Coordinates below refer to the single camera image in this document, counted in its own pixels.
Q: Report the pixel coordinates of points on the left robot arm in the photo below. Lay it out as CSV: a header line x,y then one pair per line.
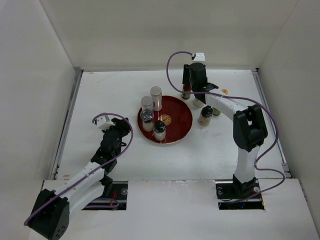
x,y
53,209

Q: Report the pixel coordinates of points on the black-lid seasoning jar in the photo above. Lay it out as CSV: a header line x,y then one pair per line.
x,y
205,116
197,103

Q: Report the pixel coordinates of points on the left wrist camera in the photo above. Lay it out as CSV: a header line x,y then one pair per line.
x,y
103,122

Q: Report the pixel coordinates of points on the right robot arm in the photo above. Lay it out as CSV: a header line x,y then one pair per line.
x,y
249,128

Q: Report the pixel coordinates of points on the black-top grinder bottle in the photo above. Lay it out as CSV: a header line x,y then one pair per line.
x,y
146,116

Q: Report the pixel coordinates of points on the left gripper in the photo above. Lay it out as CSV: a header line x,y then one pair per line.
x,y
121,125

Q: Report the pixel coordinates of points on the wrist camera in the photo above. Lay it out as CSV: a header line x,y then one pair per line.
x,y
198,57
103,122

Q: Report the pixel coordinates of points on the white bead jar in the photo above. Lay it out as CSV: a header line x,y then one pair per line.
x,y
156,94
147,103

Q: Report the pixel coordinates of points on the small black-capped powder bottle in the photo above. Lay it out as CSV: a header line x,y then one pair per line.
x,y
159,130

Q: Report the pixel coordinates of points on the near black-lid seasoning jar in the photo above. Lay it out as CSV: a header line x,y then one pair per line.
x,y
205,116

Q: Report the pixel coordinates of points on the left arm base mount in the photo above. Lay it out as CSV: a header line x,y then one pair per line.
x,y
114,198

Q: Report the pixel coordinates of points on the far black-lid seasoning jar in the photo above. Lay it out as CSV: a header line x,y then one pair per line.
x,y
197,103

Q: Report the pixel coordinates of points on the red round tray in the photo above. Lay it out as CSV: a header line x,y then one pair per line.
x,y
177,116

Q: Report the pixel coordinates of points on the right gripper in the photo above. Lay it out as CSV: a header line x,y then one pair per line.
x,y
186,73

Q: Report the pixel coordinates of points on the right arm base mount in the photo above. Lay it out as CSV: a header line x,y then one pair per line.
x,y
231,197

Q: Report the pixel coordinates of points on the green-label sauce bottle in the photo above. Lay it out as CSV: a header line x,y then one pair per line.
x,y
187,89
216,112

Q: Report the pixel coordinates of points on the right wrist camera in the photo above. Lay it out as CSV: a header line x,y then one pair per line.
x,y
198,57

